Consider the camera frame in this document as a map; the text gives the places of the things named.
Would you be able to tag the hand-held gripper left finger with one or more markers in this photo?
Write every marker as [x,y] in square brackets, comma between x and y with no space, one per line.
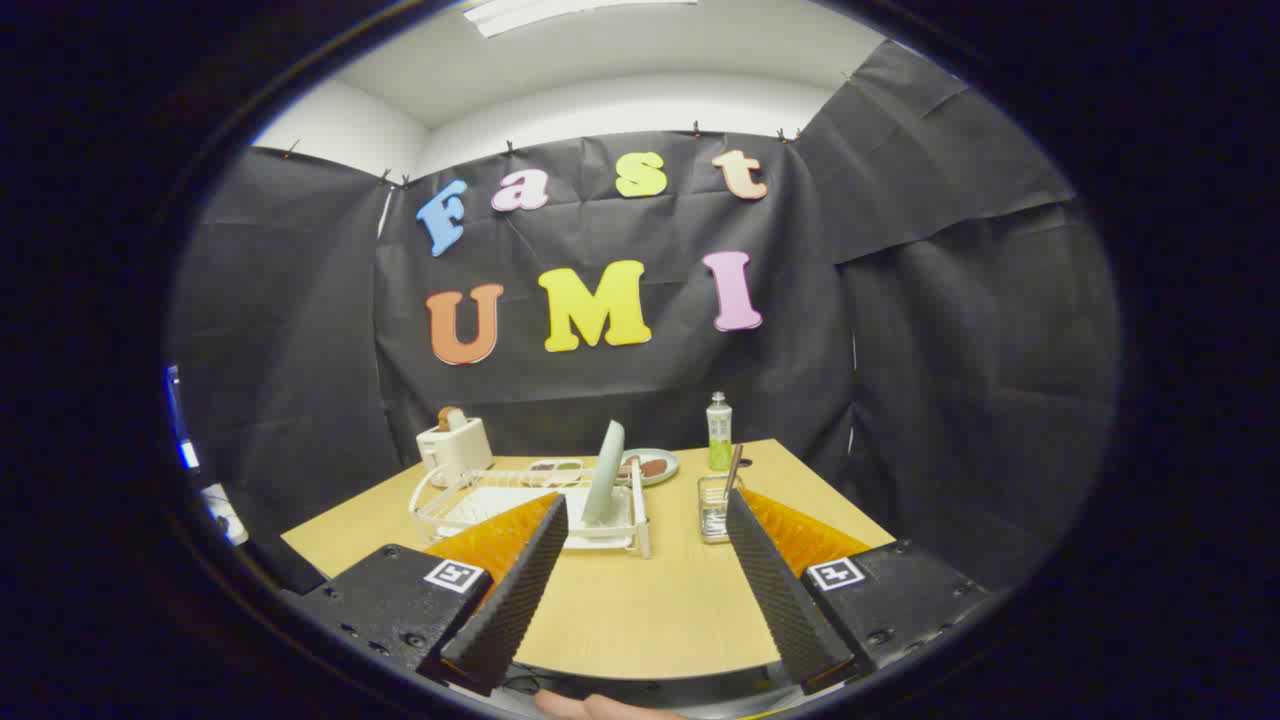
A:
[515,600]

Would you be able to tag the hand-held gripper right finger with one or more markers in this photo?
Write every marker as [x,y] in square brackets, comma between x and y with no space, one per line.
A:
[780,600]

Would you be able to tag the light green plate with meat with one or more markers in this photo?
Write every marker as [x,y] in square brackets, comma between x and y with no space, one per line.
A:
[671,468]

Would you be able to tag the white divided condiment tray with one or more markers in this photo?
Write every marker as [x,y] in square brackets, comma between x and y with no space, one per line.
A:
[555,466]

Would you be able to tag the white toaster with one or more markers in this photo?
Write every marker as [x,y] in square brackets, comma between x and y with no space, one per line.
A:
[455,450]

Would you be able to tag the green drink bottle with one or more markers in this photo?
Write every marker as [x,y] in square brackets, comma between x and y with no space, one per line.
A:
[719,440]

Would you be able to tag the brown bread slice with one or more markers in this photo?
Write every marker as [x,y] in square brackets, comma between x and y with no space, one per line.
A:
[450,418]

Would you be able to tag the black backdrop cloth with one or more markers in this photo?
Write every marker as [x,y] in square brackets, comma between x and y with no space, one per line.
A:
[600,380]

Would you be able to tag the ceiling light panel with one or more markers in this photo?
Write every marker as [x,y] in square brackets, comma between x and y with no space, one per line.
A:
[540,12]

